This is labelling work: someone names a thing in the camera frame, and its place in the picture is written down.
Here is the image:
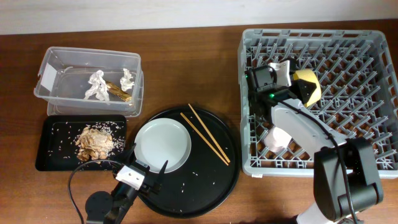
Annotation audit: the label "grey dishwasher rack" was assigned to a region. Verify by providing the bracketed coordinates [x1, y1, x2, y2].
[238, 29, 397, 179]

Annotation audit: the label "black rectangular tray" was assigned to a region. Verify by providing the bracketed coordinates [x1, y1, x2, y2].
[35, 114, 127, 171]

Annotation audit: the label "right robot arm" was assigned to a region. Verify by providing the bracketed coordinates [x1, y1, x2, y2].
[245, 65, 384, 223]

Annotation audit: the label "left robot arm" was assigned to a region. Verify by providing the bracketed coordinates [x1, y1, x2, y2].
[85, 147, 168, 223]

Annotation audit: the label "round black tray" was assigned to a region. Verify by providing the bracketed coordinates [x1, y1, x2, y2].
[139, 106, 241, 218]

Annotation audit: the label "yellow bowl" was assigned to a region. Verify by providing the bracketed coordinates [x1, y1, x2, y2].
[293, 69, 322, 108]

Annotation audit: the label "clear plastic bin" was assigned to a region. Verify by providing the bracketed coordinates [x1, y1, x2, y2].
[34, 47, 144, 118]

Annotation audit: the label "white napkin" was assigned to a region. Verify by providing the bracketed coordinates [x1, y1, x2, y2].
[120, 68, 135, 92]
[84, 70, 109, 101]

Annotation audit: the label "pink plastic cup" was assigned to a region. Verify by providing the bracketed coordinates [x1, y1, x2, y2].
[264, 126, 292, 153]

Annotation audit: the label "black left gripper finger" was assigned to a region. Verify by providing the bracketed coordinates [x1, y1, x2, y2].
[154, 161, 168, 194]
[119, 143, 136, 165]

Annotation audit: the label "food scraps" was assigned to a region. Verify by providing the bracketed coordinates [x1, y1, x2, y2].
[46, 121, 125, 165]

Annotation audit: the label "white round plate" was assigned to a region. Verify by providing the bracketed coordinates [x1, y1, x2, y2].
[134, 118, 192, 173]

